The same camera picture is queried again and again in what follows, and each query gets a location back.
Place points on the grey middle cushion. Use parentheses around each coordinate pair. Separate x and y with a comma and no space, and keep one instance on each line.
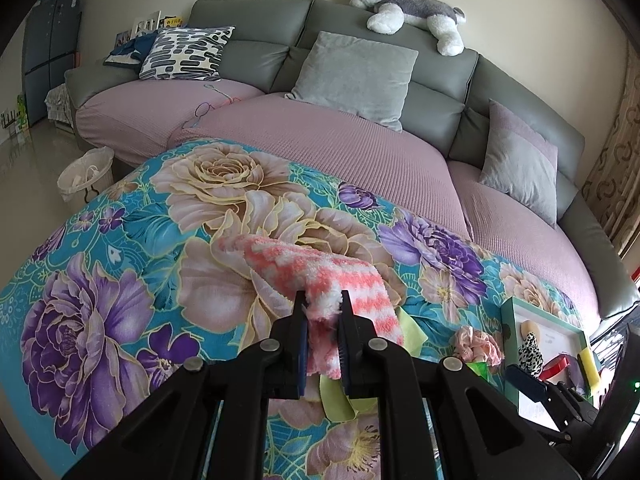
(365,78)

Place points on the teal white storage box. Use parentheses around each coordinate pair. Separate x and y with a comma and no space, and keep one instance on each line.
(554,337)

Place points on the grey white plush dog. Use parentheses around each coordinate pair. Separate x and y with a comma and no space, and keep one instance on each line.
(437,17)

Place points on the grey pink right cushion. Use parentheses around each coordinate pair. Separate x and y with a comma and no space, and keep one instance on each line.
(520,163)

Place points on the pink white scrunchie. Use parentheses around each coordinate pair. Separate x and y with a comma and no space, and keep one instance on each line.
(475,346)

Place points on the pink white striped fuzzy sock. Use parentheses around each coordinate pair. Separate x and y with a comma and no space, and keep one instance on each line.
(322,277)

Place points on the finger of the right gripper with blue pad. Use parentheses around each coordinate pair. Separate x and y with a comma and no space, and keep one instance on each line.
(518,381)

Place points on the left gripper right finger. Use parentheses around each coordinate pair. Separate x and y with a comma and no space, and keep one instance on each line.
(346,335)

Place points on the black white spotted scrunchie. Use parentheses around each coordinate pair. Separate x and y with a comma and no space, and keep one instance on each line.
(530,358)

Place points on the floral teal blanket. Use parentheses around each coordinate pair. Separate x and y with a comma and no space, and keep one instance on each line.
(126,290)

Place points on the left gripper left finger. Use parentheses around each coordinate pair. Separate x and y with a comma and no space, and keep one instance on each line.
(300,344)

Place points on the dark blue cushion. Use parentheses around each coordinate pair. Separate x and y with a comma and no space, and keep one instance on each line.
(133,53)

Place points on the patterned curtain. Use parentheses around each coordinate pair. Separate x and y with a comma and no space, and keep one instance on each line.
(612,187)

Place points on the black white patterned cushion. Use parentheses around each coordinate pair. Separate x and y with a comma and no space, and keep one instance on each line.
(186,53)

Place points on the dark cabinet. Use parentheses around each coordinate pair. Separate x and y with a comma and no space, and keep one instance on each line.
(49,51)

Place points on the green tissue pack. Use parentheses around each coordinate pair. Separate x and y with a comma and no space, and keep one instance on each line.
(480,368)

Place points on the grey sofa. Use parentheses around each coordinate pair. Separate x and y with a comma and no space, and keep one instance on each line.
(447,105)

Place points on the beige round powder puff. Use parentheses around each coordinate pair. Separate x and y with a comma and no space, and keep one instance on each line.
(530,328)

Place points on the white waste basket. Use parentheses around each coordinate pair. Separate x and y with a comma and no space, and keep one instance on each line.
(86,178)

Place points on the pink sofa seat cover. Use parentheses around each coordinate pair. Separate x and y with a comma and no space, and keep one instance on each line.
(143,118)

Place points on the yellow sponge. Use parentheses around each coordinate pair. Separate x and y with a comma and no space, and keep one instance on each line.
(589,367)

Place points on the purple sponge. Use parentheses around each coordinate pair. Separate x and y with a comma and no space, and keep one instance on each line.
(575,378)

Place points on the red tape roll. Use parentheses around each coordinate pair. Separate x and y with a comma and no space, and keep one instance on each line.
(558,369)

